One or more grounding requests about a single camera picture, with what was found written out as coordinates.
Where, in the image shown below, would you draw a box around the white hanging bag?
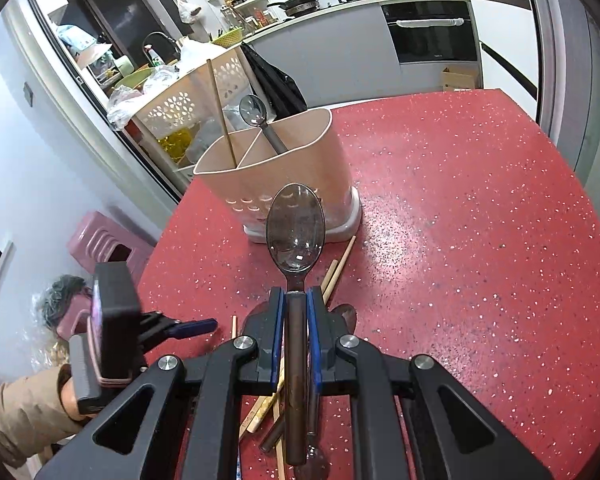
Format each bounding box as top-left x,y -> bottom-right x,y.
175,0 -> 202,23

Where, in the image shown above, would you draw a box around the clear grey spoon brown handle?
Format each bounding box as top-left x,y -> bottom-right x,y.
265,183 -> 325,466

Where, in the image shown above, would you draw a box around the pink plastic stool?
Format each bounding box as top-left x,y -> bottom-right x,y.
57,211 -> 156,338

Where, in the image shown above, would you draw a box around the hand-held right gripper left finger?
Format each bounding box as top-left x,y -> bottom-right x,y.
32,287 -> 286,480

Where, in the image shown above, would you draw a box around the black built-in oven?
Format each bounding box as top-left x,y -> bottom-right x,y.
380,0 -> 476,66

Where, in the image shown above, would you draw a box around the clear crumpled plastic bags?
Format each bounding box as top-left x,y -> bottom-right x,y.
106,85 -> 146,128

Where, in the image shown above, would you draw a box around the person's left forearm beige sleeve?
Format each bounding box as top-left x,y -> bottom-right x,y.
0,367 -> 88,468

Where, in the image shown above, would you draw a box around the grey fluffy object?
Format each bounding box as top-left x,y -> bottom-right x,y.
34,274 -> 93,332

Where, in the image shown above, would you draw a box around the grey kitchen base cabinets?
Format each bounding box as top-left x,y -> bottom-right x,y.
245,0 -> 401,106

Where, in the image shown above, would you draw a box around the person's left hand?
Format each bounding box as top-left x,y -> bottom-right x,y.
56,364 -> 97,422

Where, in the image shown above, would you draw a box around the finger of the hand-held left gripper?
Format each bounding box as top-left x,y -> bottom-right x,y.
139,311 -> 219,357

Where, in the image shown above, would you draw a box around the cardboard box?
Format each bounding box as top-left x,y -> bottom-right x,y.
441,66 -> 478,92

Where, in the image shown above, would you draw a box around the green plastic basket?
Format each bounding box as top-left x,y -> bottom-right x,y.
211,27 -> 243,46

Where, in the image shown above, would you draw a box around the beige plastic utensil holder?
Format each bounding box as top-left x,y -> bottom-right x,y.
192,107 -> 363,245

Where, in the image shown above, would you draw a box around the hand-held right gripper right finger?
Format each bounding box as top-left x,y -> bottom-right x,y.
305,285 -> 556,480

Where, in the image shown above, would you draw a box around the black hanging bag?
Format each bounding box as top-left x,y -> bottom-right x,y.
240,42 -> 308,118

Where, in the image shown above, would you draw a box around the green plastic basin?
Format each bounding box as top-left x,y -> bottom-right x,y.
111,66 -> 156,92

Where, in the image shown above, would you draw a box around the black wok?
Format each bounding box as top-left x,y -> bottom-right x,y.
267,0 -> 320,16

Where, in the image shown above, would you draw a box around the black kitchen faucet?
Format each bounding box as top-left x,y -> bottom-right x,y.
142,31 -> 181,61

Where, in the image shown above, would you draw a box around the white perforated basket cart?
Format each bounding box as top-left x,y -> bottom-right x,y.
122,42 -> 261,181

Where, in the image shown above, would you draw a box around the spice rack with bottles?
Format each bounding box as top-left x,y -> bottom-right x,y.
220,0 -> 271,31

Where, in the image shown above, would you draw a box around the white plastic bag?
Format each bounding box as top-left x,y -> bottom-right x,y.
179,37 -> 216,68

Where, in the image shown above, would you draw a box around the blue patterned pack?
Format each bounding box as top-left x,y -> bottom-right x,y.
56,24 -> 93,53

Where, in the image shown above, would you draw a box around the yellow oil bottle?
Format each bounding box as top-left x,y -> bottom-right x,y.
157,127 -> 196,161

